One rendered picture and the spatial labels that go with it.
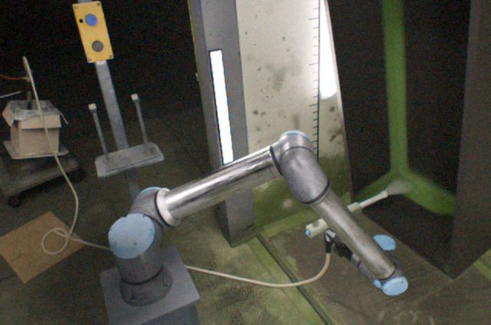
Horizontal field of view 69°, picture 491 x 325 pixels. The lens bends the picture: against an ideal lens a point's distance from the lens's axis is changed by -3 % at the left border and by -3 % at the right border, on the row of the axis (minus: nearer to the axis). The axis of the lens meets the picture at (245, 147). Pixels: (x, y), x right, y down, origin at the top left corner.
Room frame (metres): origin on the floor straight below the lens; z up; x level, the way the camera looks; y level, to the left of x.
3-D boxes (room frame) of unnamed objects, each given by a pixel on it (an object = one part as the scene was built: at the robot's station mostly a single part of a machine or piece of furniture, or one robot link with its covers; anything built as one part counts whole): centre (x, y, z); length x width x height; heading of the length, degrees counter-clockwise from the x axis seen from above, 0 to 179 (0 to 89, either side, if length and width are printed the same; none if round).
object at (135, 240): (0.95, 0.40, 0.83); 0.17 x 0.15 x 0.18; 175
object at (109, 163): (1.65, 0.60, 0.95); 0.26 x 0.15 x 0.32; 114
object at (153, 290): (0.94, 0.41, 0.69); 0.19 x 0.19 x 0.10
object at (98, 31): (1.74, 0.65, 1.42); 0.12 x 0.06 x 0.26; 114
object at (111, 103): (1.79, 0.68, 0.82); 0.06 x 0.06 x 1.64; 24
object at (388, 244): (1.03, -0.50, 0.60); 0.12 x 0.09 x 0.12; 175
